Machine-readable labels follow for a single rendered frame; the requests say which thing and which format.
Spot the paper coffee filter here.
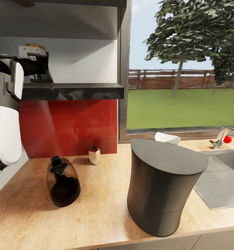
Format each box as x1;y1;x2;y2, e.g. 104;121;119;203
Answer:
155;132;181;145

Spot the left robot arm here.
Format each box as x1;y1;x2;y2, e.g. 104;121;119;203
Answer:
0;46;47;172

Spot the electric kettle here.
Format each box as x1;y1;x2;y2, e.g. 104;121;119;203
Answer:
46;156;81;208

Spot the bottle of coffee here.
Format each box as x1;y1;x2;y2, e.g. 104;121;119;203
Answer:
25;43;53;83

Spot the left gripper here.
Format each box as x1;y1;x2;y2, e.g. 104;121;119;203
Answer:
21;59;47;76

